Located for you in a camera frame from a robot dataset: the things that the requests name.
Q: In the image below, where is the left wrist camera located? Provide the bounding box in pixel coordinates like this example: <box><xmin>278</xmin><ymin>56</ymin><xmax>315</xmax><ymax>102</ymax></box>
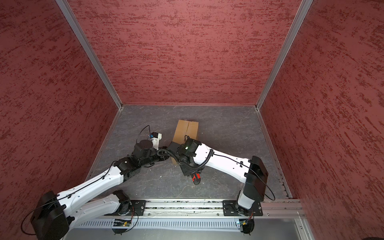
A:
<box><xmin>150</xmin><ymin>132</ymin><xmax>162</xmax><ymax>150</ymax></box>

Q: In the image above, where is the brown cardboard express box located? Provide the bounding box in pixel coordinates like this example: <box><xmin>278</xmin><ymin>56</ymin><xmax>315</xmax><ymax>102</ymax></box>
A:
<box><xmin>170</xmin><ymin>119</ymin><xmax>199</xmax><ymax>165</ymax></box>

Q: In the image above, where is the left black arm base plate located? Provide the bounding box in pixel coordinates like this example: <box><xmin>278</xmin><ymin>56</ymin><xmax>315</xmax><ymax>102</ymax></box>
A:
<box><xmin>117</xmin><ymin>200</ymin><xmax>147</xmax><ymax>217</ymax></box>

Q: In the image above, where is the right aluminium corner post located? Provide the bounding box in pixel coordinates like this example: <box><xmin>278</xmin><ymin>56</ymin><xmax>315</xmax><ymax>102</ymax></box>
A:
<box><xmin>256</xmin><ymin>0</ymin><xmax>313</xmax><ymax>112</ymax></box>

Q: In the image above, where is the aluminium front rail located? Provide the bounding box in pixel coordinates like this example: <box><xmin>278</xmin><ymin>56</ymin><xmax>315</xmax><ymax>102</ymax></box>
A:
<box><xmin>134</xmin><ymin>198</ymin><xmax>307</xmax><ymax>219</ymax></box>

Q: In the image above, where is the red black utility knife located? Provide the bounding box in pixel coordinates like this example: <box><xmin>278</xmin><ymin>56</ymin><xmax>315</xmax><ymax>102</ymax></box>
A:
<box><xmin>191</xmin><ymin>172</ymin><xmax>201</xmax><ymax>185</ymax></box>

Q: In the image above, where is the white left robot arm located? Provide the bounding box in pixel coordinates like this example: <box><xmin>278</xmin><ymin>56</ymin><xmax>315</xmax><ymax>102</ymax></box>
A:
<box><xmin>30</xmin><ymin>140</ymin><xmax>170</xmax><ymax>240</ymax></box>

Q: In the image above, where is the white slotted cable duct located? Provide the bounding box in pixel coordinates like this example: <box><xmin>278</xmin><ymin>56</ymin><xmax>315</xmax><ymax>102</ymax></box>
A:
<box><xmin>77</xmin><ymin>218</ymin><xmax>240</xmax><ymax>231</ymax></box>

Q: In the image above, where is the aluminium corner post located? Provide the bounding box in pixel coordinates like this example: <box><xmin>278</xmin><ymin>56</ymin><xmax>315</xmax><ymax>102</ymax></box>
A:
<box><xmin>256</xmin><ymin>0</ymin><xmax>313</xmax><ymax>112</ymax></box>
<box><xmin>56</xmin><ymin>0</ymin><xmax>123</xmax><ymax>111</ymax></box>

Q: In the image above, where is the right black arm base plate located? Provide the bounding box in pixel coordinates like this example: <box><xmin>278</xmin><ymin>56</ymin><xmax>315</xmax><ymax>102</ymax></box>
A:
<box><xmin>223</xmin><ymin>200</ymin><xmax>263</xmax><ymax>217</ymax></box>

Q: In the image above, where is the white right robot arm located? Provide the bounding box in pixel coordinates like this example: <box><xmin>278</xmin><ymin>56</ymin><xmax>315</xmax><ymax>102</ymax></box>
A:
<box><xmin>165</xmin><ymin>138</ymin><xmax>269</xmax><ymax>212</ymax></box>

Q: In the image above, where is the left aluminium corner post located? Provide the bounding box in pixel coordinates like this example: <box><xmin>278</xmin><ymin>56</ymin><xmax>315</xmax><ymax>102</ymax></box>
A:
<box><xmin>56</xmin><ymin>0</ymin><xmax>123</xmax><ymax>111</ymax></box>

